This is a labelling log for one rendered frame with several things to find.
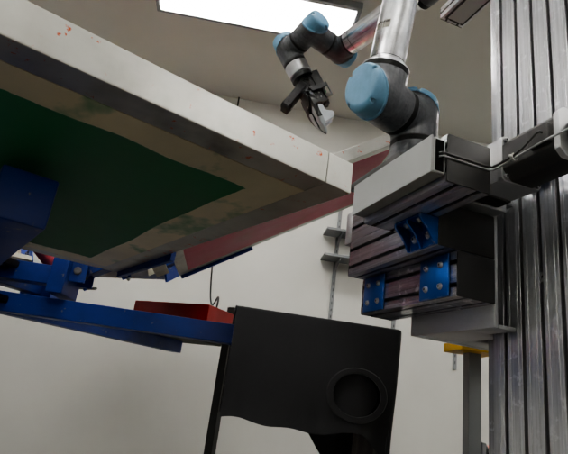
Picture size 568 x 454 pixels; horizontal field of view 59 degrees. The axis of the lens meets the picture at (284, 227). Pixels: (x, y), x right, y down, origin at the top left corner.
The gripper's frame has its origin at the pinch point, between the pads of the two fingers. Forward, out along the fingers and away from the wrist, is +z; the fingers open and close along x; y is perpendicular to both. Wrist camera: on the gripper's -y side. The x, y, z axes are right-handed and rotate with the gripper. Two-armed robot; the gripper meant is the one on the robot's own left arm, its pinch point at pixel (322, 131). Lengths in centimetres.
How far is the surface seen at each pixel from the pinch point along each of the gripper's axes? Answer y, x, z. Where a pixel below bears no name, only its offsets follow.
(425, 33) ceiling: 142, 114, -87
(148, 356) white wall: -93, 227, 17
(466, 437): 2, 14, 99
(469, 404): 7, 13, 92
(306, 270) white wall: 34, 227, 6
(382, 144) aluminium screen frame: 14.7, -2.0, 11.8
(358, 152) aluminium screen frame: 6.2, -2.0, 11.5
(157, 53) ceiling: -9, 186, -181
